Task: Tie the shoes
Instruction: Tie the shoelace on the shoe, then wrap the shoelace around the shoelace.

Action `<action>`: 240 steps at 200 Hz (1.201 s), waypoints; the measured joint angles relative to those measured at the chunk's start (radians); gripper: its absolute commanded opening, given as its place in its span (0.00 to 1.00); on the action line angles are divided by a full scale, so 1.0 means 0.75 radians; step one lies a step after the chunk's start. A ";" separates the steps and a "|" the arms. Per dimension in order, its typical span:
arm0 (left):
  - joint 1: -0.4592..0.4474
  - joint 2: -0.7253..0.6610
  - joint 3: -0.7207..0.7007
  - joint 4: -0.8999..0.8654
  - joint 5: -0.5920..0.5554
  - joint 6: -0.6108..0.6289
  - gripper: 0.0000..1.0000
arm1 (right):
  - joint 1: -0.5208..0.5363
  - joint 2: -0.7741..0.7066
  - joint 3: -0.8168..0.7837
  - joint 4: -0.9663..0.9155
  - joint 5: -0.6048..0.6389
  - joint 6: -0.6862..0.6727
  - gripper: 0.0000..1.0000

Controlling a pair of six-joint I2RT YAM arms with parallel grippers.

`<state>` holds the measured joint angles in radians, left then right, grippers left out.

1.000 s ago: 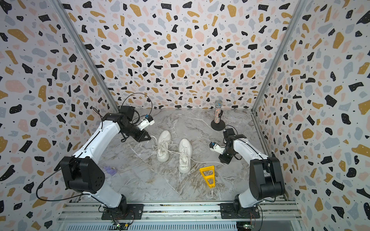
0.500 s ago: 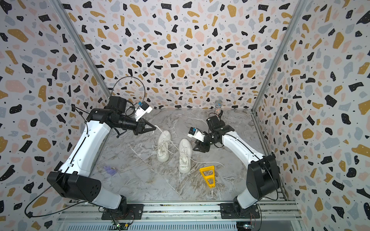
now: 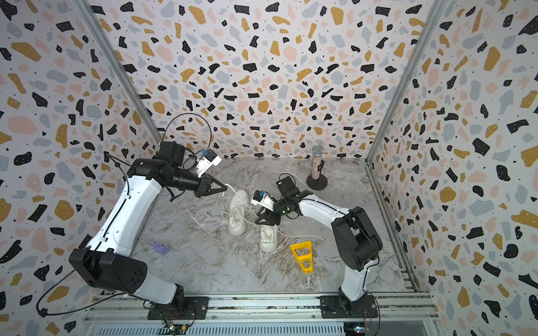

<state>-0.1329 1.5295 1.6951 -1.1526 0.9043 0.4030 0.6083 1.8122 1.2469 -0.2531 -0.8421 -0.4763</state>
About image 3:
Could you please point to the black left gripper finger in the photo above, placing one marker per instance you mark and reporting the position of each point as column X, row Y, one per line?
column 215, row 183
column 208, row 190

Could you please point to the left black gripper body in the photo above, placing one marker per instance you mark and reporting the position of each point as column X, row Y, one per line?
column 189, row 181

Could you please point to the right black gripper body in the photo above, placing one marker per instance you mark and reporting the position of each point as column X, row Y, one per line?
column 280, row 208

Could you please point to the white knit sneaker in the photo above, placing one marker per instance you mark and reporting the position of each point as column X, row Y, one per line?
column 268, row 239
column 237, row 228

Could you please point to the sneaker white shoelace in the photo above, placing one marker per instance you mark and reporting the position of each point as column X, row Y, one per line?
column 239, row 213
column 282, row 233

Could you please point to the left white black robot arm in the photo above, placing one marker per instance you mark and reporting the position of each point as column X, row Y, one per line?
column 106, row 261

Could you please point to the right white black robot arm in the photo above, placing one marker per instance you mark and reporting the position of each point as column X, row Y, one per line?
column 357, row 241

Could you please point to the yellow plastic triangular stand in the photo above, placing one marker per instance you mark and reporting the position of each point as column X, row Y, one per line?
column 303, row 254

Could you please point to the sprinkle tube on black base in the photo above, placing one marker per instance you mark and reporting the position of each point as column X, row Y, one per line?
column 316, row 180

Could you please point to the purple toy figure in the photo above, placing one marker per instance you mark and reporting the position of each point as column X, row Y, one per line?
column 161, row 248

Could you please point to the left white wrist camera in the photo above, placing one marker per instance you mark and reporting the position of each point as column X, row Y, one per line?
column 208, row 159

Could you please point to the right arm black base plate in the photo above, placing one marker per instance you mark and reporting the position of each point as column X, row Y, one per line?
column 340, row 307

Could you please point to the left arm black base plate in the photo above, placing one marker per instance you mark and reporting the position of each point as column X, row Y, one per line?
column 187, row 308

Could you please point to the front aluminium rail frame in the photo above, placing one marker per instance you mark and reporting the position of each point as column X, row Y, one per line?
column 268, row 314

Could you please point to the left aluminium corner post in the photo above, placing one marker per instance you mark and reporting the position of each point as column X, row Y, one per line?
column 88, row 17

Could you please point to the aluminium corner post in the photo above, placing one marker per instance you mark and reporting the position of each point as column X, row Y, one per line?
column 432, row 19
column 88, row 17

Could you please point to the right aluminium corner post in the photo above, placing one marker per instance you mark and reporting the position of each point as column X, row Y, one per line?
column 432, row 19

